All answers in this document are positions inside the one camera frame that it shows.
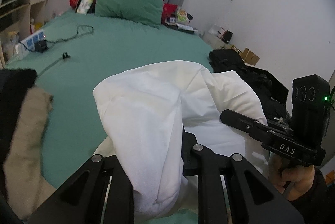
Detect white hooded garment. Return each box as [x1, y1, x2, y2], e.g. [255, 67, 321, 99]
[93, 61, 269, 222]

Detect black clothes pile right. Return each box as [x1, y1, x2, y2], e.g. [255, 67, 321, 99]
[208, 49, 291, 123]

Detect right hand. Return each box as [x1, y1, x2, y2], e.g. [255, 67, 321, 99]
[269, 154, 315, 201]

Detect beige folded garment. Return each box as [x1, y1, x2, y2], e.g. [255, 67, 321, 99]
[3, 86, 55, 220]

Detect brown cardboard box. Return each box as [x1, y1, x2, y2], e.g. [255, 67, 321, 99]
[240, 48, 259, 66]

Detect white box with black item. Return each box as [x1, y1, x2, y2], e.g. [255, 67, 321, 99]
[208, 25, 233, 44]

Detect black garment left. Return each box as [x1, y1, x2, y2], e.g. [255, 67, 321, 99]
[1, 69, 37, 163]

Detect green bed sheet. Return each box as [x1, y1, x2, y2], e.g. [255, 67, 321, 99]
[7, 12, 210, 189]

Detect bedside clutter items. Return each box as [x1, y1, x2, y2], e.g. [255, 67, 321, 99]
[164, 7, 199, 35]

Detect black power adapter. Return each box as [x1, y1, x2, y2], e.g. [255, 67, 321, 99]
[34, 40, 48, 53]

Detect white blue power strip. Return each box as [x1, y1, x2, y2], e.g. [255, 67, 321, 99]
[15, 29, 45, 60]

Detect black framed picture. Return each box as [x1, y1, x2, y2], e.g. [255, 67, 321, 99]
[75, 0, 96, 15]

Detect green pillow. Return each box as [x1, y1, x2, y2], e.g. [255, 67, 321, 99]
[95, 0, 164, 27]

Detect black looped charger cable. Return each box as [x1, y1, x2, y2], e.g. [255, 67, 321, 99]
[45, 24, 94, 44]

